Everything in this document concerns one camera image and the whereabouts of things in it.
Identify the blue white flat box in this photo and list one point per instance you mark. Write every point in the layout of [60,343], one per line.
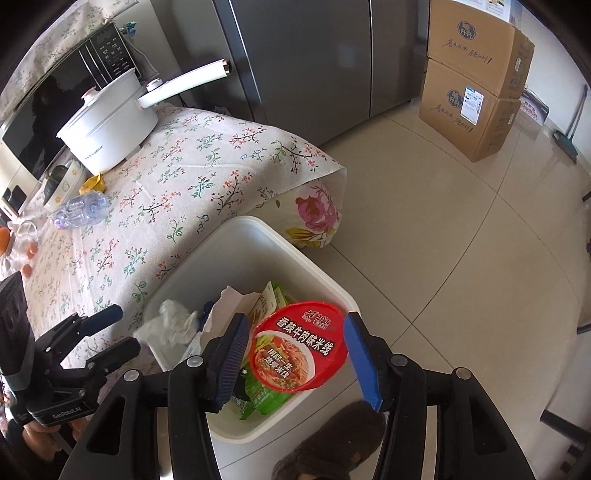
[535,108]

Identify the orange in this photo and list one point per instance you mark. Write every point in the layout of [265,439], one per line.
[3,240]

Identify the white tissue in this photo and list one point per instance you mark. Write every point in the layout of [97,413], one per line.
[171,323]

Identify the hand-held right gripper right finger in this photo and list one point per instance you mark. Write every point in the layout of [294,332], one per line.
[362,364]

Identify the brown furry slipper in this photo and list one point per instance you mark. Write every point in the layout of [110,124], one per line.
[332,434]

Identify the grey refrigerator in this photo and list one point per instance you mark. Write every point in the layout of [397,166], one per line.
[300,60]

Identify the white plastic bin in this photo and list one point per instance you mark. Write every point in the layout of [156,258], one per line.
[286,258]

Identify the red instant noodle cup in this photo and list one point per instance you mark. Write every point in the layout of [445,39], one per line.
[295,346]

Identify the yellow crumpled wrapper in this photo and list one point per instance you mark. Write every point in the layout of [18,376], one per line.
[92,184]

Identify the dark green pumpkin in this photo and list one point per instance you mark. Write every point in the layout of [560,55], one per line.
[57,173]

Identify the green broom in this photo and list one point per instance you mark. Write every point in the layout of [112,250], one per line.
[565,141]

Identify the black furniture leg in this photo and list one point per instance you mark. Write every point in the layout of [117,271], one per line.
[558,417]

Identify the black microwave oven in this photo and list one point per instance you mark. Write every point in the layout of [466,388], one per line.
[46,115]

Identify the floral cloth cover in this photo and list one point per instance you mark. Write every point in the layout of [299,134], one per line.
[69,32]

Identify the green snack bag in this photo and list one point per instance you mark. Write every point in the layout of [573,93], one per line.
[263,392]

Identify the rose print cloth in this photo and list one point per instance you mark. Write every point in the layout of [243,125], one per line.
[318,212]

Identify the person's left hand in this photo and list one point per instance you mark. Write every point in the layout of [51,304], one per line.
[46,429]

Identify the crushed clear plastic bottle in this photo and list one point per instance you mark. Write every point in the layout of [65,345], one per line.
[78,210]

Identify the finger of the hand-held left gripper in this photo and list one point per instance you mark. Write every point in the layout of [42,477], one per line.
[115,353]
[97,319]

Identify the white electric pot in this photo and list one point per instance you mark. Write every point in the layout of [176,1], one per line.
[106,124]

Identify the floral tablecloth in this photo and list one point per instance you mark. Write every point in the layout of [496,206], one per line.
[184,175]

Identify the white cardboard box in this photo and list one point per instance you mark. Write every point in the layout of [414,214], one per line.
[231,302]

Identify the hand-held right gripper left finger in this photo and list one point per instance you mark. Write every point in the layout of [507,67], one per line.
[231,364]

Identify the brown cardboard box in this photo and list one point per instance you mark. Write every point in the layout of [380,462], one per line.
[461,115]
[471,46]

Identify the white ceramic bowl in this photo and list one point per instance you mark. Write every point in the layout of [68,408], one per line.
[69,187]

